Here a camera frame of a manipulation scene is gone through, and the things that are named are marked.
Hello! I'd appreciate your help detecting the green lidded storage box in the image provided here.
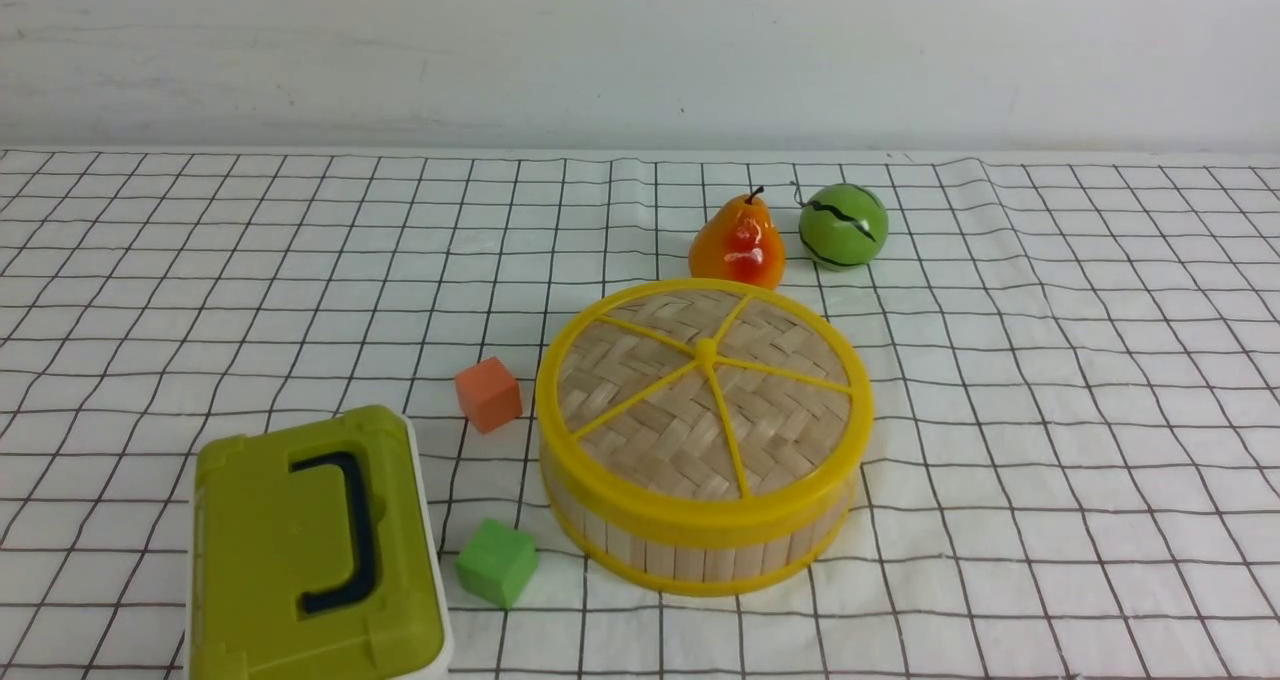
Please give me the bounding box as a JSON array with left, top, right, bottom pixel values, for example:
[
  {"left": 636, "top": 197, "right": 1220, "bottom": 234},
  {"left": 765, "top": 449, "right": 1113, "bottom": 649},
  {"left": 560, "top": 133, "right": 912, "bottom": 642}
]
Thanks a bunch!
[{"left": 186, "top": 405, "right": 453, "bottom": 679}]

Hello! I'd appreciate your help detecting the bamboo steamer basket yellow rim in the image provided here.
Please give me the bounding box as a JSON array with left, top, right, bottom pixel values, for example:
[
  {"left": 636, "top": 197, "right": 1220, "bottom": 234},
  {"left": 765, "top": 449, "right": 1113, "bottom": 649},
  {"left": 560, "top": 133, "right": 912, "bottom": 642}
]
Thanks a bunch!
[{"left": 541, "top": 464, "right": 860, "bottom": 595}]

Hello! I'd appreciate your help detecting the green foam cube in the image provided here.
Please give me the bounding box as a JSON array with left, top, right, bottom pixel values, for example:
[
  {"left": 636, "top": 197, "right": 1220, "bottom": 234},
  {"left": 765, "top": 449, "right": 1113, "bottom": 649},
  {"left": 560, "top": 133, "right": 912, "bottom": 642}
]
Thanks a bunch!
[{"left": 454, "top": 519, "right": 538, "bottom": 610}]

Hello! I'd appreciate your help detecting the yellow woven steamer lid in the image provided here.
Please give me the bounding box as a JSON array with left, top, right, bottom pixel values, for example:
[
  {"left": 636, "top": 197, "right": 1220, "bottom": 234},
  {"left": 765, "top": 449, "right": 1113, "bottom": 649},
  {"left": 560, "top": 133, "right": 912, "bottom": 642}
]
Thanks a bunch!
[{"left": 536, "top": 278, "right": 876, "bottom": 548}]

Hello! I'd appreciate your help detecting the orange toy pear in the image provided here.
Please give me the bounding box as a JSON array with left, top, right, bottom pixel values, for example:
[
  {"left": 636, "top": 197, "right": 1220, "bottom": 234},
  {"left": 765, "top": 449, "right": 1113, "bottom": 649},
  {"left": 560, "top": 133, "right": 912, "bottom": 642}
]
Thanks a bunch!
[{"left": 687, "top": 184, "right": 787, "bottom": 291}]

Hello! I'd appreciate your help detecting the white checked tablecloth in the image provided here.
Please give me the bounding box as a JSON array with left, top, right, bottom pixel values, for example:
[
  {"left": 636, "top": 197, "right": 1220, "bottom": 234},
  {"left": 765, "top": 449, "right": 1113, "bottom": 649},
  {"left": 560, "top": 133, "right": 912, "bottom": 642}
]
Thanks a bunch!
[{"left": 1, "top": 149, "right": 1279, "bottom": 679}]

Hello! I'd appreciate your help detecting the orange foam cube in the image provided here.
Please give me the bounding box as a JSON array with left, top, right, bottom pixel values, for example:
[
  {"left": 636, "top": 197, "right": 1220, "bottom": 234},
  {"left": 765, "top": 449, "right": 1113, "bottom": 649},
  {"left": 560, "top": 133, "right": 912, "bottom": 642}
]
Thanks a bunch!
[{"left": 454, "top": 357, "right": 524, "bottom": 434}]

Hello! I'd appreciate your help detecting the green toy watermelon ball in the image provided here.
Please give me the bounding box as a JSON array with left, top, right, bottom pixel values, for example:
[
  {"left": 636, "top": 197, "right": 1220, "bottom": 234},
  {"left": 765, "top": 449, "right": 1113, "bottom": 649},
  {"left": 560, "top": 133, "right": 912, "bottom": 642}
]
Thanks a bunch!
[{"left": 797, "top": 183, "right": 890, "bottom": 271}]

